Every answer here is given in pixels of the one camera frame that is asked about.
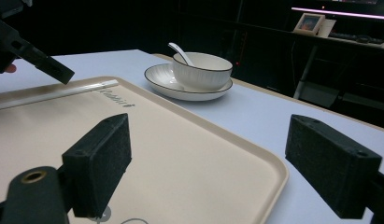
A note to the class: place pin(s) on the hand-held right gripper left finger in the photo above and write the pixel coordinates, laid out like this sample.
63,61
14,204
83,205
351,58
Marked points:
99,165

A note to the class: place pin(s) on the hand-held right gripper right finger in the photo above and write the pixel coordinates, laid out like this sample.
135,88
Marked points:
329,168

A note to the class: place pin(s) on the beige tray with rabbit print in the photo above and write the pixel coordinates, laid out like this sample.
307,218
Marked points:
180,161

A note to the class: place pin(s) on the white plate with dark rim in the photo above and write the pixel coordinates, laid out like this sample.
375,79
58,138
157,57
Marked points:
161,81

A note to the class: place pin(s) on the white bowl with dark rim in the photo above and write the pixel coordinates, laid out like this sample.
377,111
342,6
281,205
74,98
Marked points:
202,77

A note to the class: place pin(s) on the white ceramic spoon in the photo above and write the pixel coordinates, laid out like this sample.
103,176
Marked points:
180,53

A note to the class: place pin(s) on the black keyboard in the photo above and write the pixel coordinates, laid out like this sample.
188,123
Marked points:
351,36

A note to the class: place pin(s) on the white card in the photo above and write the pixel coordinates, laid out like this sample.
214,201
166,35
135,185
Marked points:
329,28

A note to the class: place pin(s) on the computer monitor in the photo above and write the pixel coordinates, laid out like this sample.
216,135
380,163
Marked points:
336,13

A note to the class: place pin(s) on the small picture frame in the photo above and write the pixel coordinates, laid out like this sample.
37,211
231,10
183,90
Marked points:
309,23

